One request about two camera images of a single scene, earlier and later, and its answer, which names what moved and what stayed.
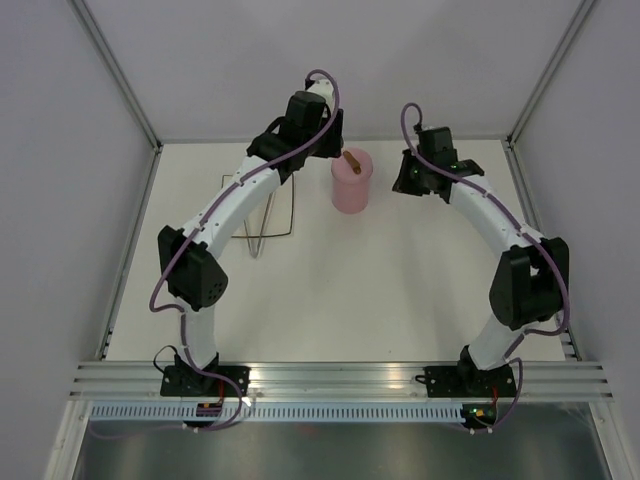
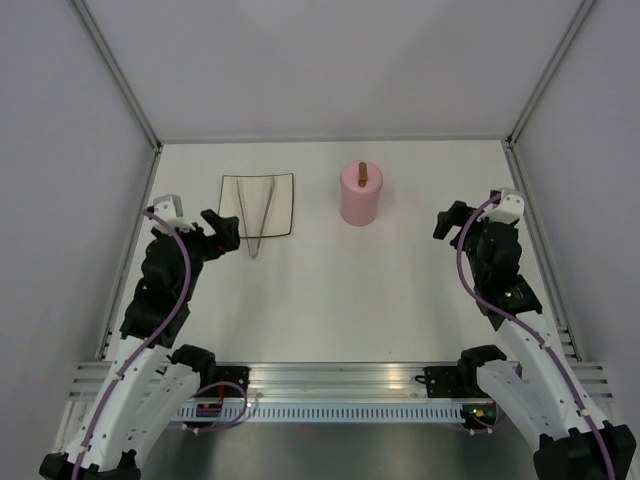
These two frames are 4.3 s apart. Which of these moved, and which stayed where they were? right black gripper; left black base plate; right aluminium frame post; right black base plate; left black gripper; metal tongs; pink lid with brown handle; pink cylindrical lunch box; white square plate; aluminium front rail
Moved: right black gripper; pink lid with brown handle; pink cylindrical lunch box; left black gripper
Stayed: metal tongs; left black base plate; right black base plate; aluminium front rail; white square plate; right aluminium frame post
